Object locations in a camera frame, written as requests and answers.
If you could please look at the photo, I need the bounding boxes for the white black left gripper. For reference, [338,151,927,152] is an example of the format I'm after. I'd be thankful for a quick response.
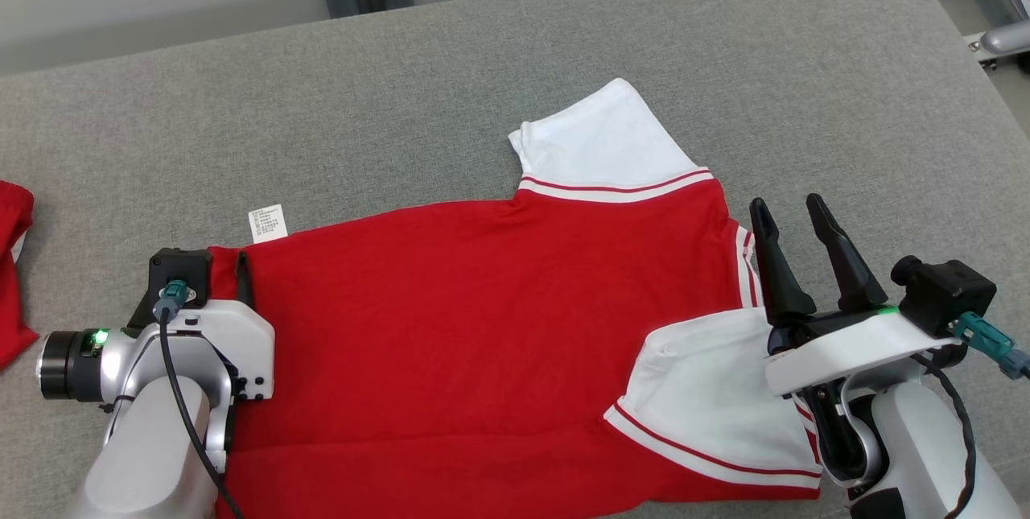
[143,252,275,472]

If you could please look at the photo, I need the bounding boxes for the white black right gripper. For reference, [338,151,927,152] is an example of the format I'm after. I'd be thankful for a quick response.
[748,194,966,492]

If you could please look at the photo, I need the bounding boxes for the red shorts with white trim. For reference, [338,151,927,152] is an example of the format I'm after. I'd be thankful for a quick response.
[0,179,39,371]

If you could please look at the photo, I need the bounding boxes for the red white short-sleeve shirt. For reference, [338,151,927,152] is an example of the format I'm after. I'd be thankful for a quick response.
[208,78,823,519]

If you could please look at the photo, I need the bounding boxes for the black left cable teal plug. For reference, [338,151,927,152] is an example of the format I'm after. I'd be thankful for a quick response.
[153,280,245,519]

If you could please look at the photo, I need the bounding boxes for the black cable teal plug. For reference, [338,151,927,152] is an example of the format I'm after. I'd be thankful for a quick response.
[913,312,1030,519]
[153,280,245,519]

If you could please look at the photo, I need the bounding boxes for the black right cable teal plug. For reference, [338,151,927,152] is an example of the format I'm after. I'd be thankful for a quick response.
[913,312,1030,519]

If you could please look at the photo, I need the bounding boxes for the grey partition end frame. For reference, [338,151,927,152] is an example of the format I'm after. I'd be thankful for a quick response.
[909,0,1030,73]

